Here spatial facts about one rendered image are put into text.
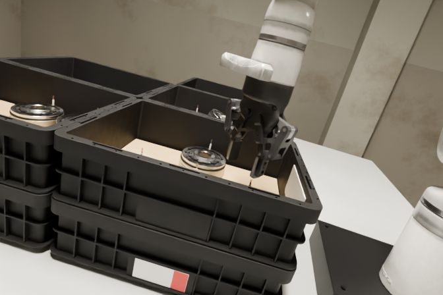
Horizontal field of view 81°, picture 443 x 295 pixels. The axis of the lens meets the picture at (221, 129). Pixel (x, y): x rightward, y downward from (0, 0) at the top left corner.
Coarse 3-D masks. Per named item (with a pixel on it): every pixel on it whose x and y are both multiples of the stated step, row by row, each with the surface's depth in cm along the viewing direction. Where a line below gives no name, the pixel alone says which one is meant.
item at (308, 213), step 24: (96, 120) 45; (216, 120) 63; (72, 144) 37; (96, 144) 37; (120, 168) 37; (144, 168) 36; (168, 168) 36; (216, 192) 36; (240, 192) 35; (264, 192) 36; (312, 192) 39; (288, 216) 35; (312, 216) 35
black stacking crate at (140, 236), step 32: (64, 224) 42; (96, 224) 40; (128, 224) 39; (64, 256) 43; (96, 256) 43; (128, 256) 42; (160, 256) 42; (192, 256) 39; (224, 256) 38; (160, 288) 42; (192, 288) 43; (224, 288) 42; (256, 288) 41
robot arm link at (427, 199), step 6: (432, 186) 45; (438, 186) 45; (426, 192) 44; (432, 192) 43; (438, 192) 42; (426, 198) 43; (432, 198) 42; (438, 198) 41; (426, 204) 43; (432, 204) 42; (438, 204) 41; (432, 210) 42; (438, 210) 41
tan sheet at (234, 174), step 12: (132, 144) 62; (144, 144) 64; (156, 144) 65; (156, 156) 59; (168, 156) 61; (228, 168) 63; (240, 180) 58; (252, 180) 60; (264, 180) 61; (276, 180) 63; (276, 192) 57
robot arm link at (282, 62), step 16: (256, 48) 37; (272, 48) 35; (288, 48) 35; (224, 64) 37; (240, 64) 34; (256, 64) 32; (272, 64) 36; (288, 64) 36; (272, 80) 36; (288, 80) 37
